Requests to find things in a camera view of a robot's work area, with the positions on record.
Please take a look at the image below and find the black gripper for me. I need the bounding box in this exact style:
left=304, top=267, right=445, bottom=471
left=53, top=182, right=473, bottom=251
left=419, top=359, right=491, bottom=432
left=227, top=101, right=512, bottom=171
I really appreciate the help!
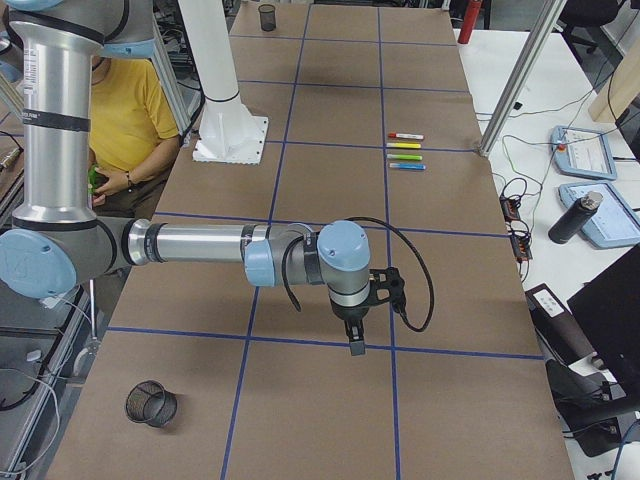
left=331, top=301, right=369, bottom=356

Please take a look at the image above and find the red white marker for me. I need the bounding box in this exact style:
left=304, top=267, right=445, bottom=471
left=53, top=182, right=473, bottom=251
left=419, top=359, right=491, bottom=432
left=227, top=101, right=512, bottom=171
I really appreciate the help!
left=387, top=132, right=425, bottom=141

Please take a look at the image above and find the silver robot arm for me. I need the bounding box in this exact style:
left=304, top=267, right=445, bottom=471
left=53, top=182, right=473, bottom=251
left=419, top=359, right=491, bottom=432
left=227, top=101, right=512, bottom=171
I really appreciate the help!
left=1, top=1, right=372, bottom=355

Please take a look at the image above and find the blue highlighter pen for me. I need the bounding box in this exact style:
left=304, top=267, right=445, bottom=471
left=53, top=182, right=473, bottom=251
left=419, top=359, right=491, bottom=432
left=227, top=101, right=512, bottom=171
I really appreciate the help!
left=388, top=162, right=426, bottom=171

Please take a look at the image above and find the green highlighter pen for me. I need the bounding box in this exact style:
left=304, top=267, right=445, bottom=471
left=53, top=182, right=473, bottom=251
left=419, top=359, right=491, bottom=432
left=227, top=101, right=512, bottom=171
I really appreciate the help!
left=386, top=153, right=423, bottom=162

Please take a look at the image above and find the yellow highlighter pen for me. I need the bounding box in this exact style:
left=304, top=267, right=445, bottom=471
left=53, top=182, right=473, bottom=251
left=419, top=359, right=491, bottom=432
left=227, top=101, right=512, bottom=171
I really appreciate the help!
left=386, top=142, right=422, bottom=150

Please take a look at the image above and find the orange black electronics board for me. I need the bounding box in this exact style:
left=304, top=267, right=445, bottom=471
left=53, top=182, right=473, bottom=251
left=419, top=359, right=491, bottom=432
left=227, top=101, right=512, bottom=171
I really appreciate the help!
left=499, top=195, right=533, bottom=263

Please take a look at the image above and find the black box with label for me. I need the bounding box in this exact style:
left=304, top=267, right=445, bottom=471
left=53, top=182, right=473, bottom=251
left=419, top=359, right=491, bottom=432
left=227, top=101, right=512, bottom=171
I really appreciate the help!
left=525, top=283, right=595, bottom=364

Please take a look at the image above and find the near black mesh cup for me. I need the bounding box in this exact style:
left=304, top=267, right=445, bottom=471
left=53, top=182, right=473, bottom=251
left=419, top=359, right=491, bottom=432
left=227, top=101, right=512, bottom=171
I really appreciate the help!
left=125, top=380, right=178, bottom=428

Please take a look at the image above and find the black mesh cup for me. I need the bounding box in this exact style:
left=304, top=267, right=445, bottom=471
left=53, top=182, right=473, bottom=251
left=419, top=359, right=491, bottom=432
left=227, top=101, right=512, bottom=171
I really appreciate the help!
left=258, top=4, right=277, bottom=32
left=125, top=380, right=178, bottom=428

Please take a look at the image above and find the black metal bottle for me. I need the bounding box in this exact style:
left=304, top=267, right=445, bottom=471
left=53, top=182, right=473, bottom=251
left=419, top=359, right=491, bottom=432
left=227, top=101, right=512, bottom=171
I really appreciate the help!
left=548, top=191, right=603, bottom=244

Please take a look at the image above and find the black monitor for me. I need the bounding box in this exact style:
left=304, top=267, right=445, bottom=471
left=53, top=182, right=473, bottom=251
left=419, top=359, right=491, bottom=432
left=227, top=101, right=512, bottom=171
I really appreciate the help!
left=568, top=246, right=639, bottom=393

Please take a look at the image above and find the lower teach pendant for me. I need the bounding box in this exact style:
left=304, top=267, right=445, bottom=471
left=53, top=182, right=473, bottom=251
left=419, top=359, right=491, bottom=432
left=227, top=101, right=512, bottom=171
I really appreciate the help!
left=558, top=180, right=640, bottom=249

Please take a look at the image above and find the teach pendant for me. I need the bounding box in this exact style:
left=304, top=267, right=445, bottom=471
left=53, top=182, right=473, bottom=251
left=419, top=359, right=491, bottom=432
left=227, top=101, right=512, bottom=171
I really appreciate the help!
left=550, top=125, right=617, bottom=180
left=558, top=180, right=640, bottom=249

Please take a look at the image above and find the upper teach pendant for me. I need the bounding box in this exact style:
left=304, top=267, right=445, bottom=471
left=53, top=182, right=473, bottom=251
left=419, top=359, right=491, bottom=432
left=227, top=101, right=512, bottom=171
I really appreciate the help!
left=550, top=125, right=617, bottom=180

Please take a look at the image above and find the person in yellow shirt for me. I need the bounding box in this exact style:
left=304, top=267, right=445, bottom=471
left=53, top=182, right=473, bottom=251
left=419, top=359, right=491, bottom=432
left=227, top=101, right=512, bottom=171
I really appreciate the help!
left=89, top=56, right=181, bottom=219

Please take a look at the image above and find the far black mesh cup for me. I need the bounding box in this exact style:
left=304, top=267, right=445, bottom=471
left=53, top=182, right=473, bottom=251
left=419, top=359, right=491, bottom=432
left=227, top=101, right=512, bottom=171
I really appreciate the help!
left=258, top=4, right=277, bottom=32

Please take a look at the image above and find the red bottle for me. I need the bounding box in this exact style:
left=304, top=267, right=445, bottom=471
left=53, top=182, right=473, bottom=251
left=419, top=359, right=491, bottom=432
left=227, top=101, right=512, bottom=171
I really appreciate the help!
left=457, top=0, right=483, bottom=45

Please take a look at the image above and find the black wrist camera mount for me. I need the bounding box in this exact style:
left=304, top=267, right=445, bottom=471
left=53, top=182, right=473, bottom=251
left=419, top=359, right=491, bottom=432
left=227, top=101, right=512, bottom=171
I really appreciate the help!
left=366, top=267, right=406, bottom=314

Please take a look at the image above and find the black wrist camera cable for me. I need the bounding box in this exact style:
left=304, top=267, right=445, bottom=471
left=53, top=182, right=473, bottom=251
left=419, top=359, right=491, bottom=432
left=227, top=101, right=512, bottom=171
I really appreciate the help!
left=280, top=215, right=435, bottom=333

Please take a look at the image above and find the aluminium frame post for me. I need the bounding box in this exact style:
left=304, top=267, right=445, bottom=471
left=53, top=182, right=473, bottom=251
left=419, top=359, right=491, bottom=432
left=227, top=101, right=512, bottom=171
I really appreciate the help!
left=478, top=0, right=566, bottom=157

